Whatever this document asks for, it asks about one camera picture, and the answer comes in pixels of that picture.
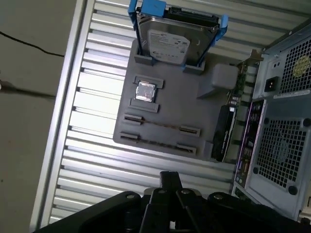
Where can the hard disk in blue carrier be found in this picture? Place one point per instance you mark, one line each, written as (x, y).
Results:
(167, 41)

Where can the grey power supply unit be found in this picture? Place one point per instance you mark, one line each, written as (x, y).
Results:
(273, 69)

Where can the graphics card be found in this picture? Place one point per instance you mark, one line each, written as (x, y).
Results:
(223, 136)

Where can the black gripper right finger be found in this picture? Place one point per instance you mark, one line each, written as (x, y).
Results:
(230, 216)

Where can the silver CPU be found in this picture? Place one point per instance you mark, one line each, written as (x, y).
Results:
(145, 91)

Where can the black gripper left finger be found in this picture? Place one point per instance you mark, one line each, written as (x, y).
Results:
(102, 218)

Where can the black PC case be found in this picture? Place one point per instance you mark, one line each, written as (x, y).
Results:
(279, 150)

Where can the blue RAM stick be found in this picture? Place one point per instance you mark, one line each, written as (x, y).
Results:
(161, 124)

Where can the grey parts rack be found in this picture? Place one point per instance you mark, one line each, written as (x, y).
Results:
(179, 114)

